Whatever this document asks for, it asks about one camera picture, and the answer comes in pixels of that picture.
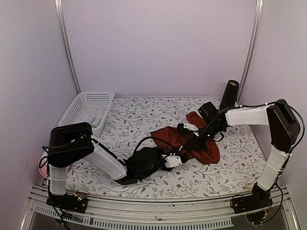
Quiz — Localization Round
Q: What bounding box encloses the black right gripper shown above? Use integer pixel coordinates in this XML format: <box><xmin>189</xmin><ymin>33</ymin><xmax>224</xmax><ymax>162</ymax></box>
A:
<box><xmin>185</xmin><ymin>122</ymin><xmax>224</xmax><ymax>150</ymax></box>

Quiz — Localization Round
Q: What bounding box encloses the dark red towel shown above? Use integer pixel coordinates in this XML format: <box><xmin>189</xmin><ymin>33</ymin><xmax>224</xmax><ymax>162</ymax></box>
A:
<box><xmin>151</xmin><ymin>126</ymin><xmax>220</xmax><ymax>165</ymax></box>

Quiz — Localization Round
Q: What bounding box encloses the blue orange patterned towel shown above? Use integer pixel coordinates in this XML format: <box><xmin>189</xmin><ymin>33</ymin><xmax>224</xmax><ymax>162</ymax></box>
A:
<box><xmin>90</xmin><ymin>116</ymin><xmax>103</xmax><ymax>128</ymax></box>

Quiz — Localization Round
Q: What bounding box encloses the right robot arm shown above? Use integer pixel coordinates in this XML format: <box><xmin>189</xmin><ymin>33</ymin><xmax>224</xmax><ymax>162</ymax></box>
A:
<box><xmin>186</xmin><ymin>99</ymin><xmax>306</xmax><ymax>209</ymax></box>

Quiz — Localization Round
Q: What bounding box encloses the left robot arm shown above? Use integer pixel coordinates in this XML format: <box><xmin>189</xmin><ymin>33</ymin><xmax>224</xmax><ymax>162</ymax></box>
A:
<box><xmin>42</xmin><ymin>122</ymin><xmax>178</xmax><ymax>208</ymax></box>

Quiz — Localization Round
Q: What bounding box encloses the floral tablecloth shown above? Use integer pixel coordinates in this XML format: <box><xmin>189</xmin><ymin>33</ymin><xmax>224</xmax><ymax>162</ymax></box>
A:
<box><xmin>66</xmin><ymin>97</ymin><xmax>266</xmax><ymax>199</ymax></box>

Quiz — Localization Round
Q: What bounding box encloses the black cylinder cup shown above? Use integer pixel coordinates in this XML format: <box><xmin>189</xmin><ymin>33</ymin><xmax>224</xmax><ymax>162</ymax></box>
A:
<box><xmin>219</xmin><ymin>80</ymin><xmax>239</xmax><ymax>110</ymax></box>

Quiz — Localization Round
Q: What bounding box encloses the white plastic basket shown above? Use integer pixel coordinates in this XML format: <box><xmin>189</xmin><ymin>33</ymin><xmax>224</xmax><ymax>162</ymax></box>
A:
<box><xmin>58</xmin><ymin>91</ymin><xmax>115</xmax><ymax>137</ymax></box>

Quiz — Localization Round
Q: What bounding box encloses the pink plate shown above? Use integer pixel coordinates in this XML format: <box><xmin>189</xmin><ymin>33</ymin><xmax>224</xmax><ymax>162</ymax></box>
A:
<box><xmin>38</xmin><ymin>156</ymin><xmax>48</xmax><ymax>179</ymax></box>

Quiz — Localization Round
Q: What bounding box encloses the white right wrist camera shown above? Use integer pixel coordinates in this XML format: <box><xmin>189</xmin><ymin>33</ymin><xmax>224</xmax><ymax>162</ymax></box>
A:
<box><xmin>177</xmin><ymin>123</ymin><xmax>192</xmax><ymax>132</ymax></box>

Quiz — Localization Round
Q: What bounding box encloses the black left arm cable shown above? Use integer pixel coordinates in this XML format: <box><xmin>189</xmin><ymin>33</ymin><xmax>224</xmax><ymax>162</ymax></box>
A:
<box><xmin>133</xmin><ymin>136</ymin><xmax>173</xmax><ymax>156</ymax></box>

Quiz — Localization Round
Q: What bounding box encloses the front aluminium rail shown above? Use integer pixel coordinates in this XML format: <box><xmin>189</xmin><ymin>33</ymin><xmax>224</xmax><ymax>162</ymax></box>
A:
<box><xmin>19</xmin><ymin>185</ymin><xmax>305</xmax><ymax>230</ymax></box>

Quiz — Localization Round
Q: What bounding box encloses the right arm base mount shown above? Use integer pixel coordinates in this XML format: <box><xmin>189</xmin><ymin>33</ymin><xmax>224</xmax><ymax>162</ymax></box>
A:
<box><xmin>230</xmin><ymin>184</ymin><xmax>273</xmax><ymax>214</ymax></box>

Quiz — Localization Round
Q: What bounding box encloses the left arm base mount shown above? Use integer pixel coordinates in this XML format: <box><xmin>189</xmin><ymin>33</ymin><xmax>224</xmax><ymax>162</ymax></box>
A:
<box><xmin>46</xmin><ymin>193</ymin><xmax>88</xmax><ymax>214</ymax></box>

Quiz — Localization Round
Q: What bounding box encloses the right aluminium frame post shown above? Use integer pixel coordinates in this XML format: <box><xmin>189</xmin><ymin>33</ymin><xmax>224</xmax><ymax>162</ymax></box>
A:
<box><xmin>237</xmin><ymin>0</ymin><xmax>263</xmax><ymax>103</ymax></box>

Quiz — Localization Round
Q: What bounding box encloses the aluminium frame post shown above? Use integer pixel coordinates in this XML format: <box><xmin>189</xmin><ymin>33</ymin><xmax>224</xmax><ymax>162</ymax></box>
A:
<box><xmin>54</xmin><ymin>0</ymin><xmax>81</xmax><ymax>94</ymax></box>
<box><xmin>237</xmin><ymin>0</ymin><xmax>263</xmax><ymax>103</ymax></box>

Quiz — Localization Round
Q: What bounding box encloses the left aluminium frame post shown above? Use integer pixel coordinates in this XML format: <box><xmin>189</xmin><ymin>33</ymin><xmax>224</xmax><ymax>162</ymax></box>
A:
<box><xmin>54</xmin><ymin>0</ymin><xmax>81</xmax><ymax>94</ymax></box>

